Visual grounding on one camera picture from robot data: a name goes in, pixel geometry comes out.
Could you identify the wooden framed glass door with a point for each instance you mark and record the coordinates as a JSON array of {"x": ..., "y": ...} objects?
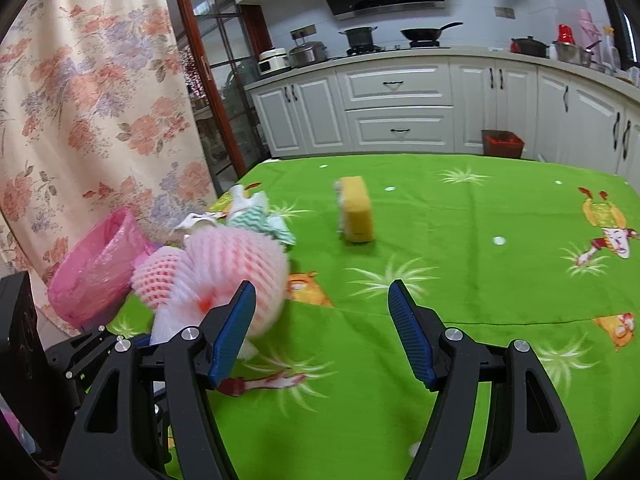
[{"x": 220, "y": 60}]

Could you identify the floral curtain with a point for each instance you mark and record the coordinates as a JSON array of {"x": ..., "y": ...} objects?
[{"x": 100, "y": 110}]

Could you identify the gas stove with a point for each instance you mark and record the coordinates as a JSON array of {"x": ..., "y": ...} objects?
[{"x": 370, "y": 50}]

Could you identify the black cooking pot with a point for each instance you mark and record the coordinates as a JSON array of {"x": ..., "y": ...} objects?
[{"x": 359, "y": 37}]

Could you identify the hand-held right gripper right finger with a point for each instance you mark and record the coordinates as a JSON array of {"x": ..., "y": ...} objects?
[{"x": 412, "y": 340}]

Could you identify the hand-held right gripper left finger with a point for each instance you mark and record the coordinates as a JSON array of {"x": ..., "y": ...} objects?
[{"x": 232, "y": 335}]

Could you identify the pink foam fruit net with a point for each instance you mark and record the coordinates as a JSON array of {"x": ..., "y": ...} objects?
[{"x": 240, "y": 270}]

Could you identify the steel pressure cooker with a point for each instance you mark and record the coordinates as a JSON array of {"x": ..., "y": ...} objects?
[{"x": 306, "y": 55}]

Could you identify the steel bowl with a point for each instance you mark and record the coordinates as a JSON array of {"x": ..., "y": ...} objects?
[{"x": 572, "y": 52}]

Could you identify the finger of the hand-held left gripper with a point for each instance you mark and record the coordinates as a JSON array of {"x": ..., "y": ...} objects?
[
  {"x": 80, "y": 347},
  {"x": 87, "y": 380}
]

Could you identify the black wok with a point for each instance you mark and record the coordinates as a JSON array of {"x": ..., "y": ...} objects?
[{"x": 422, "y": 34}]

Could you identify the dark framed window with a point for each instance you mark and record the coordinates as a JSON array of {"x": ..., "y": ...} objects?
[{"x": 627, "y": 30}]

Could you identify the green printed tablecloth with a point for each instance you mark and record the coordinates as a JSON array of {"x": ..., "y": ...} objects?
[{"x": 450, "y": 260}]

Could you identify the red jug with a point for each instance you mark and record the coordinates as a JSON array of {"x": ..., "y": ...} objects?
[{"x": 566, "y": 34}]

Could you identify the pink trash bin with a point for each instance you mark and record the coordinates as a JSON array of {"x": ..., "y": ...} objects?
[{"x": 85, "y": 270}]

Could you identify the green striped wrapper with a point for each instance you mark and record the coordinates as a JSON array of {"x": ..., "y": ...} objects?
[{"x": 255, "y": 217}]

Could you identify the red black casserole pot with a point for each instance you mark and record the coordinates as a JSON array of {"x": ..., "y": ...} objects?
[{"x": 530, "y": 47}]

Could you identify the yellow sponge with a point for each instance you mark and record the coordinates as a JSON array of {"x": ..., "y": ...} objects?
[{"x": 357, "y": 210}]

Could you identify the yellow spray bottle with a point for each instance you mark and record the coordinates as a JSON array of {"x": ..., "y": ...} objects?
[{"x": 609, "y": 50}]

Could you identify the pink thermos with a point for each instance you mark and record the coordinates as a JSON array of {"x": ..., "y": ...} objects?
[{"x": 587, "y": 22}]

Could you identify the brown floor bin red liner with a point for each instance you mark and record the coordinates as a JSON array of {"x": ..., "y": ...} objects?
[{"x": 502, "y": 142}]

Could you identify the wall outlet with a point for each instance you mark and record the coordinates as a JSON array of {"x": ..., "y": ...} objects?
[
  {"x": 303, "y": 33},
  {"x": 504, "y": 11}
]

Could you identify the white lower cabinets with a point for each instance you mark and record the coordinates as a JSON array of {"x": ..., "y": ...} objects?
[{"x": 400, "y": 85}]

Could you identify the crumpled white wrapper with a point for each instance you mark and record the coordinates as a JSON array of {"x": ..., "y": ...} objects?
[{"x": 197, "y": 222}]

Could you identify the white rice cooker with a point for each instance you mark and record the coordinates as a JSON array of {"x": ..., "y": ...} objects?
[{"x": 274, "y": 62}]

